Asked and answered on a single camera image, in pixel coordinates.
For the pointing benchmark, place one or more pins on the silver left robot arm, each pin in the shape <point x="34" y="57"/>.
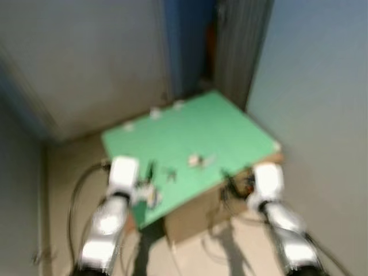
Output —
<point x="104" y="233"/>

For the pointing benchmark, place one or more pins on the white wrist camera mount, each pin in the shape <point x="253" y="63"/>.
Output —
<point x="268" y="181"/>
<point x="123" y="174"/>

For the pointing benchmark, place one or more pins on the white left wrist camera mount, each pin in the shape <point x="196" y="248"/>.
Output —
<point x="123" y="174"/>

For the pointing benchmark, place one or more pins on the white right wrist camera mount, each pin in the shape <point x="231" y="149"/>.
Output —
<point x="268" y="181"/>

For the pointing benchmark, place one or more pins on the keys with white paper tag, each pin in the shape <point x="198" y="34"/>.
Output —
<point x="150" y="196"/>

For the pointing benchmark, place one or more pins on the small dark key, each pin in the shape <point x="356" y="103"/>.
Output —
<point x="171" y="173"/>

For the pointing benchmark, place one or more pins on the dark grey ribbed panel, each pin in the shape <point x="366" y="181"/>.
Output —
<point x="241" y="46"/>

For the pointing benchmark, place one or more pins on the small white object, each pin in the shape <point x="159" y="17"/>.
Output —
<point x="155" y="113"/>
<point x="178" y="104"/>
<point x="127" y="126"/>

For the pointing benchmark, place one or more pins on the blue door panel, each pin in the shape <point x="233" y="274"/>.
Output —
<point x="187" y="40"/>

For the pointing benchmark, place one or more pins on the keys with pale tag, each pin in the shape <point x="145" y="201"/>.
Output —
<point x="197" y="160"/>

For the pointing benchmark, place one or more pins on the green table mat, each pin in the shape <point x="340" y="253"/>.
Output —
<point x="190" y="135"/>

